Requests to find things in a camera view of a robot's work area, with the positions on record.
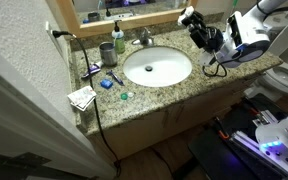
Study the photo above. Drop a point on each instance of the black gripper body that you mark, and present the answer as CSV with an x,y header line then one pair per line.
x,y
209,38

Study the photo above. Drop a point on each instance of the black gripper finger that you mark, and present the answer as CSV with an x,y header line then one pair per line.
x,y
194,30
198,20

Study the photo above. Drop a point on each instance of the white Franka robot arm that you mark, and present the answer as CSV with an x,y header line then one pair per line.
x,y
247,36

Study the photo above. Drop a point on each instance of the chrome faucet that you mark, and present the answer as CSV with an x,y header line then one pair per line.
x,y
145,38

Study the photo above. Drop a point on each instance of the white sink basin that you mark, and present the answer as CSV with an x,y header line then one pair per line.
x,y
167,75

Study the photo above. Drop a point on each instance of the dark sink drain stopper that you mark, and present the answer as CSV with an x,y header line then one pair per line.
x,y
148,68

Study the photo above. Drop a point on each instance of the green soap pump bottle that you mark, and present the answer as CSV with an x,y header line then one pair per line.
x,y
119,41

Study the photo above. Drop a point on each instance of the orange black clamp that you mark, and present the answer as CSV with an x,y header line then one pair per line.
x,y
222,133
254,110

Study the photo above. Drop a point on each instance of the white toilet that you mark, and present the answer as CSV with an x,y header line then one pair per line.
x,y
284,80

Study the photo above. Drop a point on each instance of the stainless steel cup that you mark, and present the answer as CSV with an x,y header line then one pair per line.
x,y
108,55

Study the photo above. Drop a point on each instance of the small white round cap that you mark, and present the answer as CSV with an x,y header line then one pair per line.
x,y
130,94

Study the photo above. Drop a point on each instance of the blue razor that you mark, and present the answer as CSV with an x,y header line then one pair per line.
x,y
115,77

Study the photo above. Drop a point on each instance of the green round cap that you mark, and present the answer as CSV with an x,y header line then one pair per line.
x,y
124,96

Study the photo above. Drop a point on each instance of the blue floss container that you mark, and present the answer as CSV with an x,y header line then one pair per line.
x,y
106,83

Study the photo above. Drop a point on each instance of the purple white toothpaste tube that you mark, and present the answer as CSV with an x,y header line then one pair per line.
x,y
93,69

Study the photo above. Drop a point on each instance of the beige vanity cabinet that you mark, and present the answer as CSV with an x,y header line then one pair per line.
x,y
144,133

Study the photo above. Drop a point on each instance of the wood framed mirror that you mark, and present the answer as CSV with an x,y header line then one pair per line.
x,y
70,20

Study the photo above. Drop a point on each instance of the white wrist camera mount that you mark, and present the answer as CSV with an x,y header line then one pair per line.
x,y
231,30

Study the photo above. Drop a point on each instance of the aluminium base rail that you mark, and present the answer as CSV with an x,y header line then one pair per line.
x,y
250,143

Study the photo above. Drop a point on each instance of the white wall outlet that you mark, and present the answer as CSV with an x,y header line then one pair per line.
x,y
52,38

